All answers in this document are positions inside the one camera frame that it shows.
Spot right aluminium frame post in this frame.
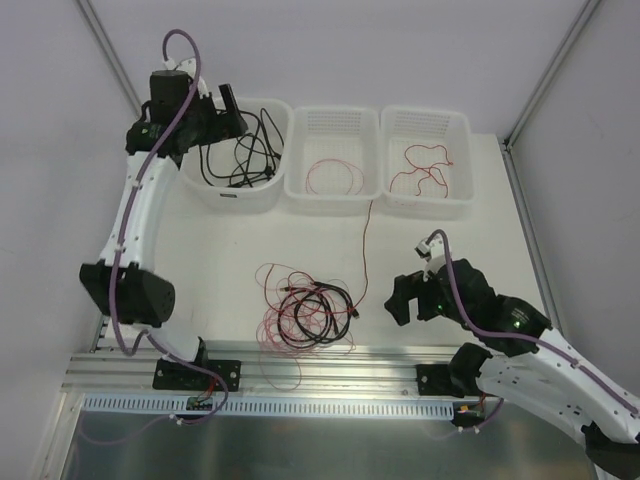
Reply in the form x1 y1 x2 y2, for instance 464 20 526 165
501 0 604 151

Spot aluminium frame post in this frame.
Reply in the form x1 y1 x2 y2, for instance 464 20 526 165
72 0 143 139
501 0 604 151

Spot black and red cables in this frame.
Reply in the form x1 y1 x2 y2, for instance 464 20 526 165
254 262 359 391

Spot long red wire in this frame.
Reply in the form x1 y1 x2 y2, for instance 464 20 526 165
352 198 376 309

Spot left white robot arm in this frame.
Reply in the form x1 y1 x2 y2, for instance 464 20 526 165
79 70 247 393

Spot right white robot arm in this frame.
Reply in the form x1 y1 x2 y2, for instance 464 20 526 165
384 259 639 479

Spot white perforated basket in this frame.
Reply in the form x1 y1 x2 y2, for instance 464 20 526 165
380 105 476 221
284 105 381 216

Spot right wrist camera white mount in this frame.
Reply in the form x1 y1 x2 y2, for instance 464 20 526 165
415 238 446 282

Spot aluminium mounting rail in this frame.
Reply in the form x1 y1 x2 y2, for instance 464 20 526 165
61 341 458 399

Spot thin red wire loop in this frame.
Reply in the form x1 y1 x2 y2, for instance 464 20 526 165
304 157 366 197

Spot solid white plastic bin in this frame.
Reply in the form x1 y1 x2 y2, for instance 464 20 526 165
179 98 293 214

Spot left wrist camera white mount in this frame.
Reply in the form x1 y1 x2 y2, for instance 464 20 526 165
163 57 210 98

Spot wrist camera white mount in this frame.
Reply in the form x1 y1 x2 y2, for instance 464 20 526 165
415 238 446 282
163 57 210 98

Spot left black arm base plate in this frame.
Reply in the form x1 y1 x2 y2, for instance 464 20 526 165
152 359 242 392

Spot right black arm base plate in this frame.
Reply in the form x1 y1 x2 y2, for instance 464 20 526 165
415 364 452 396

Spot right white perforated basket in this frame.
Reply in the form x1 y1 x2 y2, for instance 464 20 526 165
380 105 476 221

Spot left aluminium frame post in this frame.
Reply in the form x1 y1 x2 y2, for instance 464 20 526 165
72 0 143 139

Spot middle white perforated basket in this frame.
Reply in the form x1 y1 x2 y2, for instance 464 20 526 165
284 105 381 216

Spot white slotted cable duct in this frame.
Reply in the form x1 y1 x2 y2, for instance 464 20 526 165
83 394 454 421

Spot red wire in right basket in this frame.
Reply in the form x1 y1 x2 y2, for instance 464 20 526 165
389 143 455 206

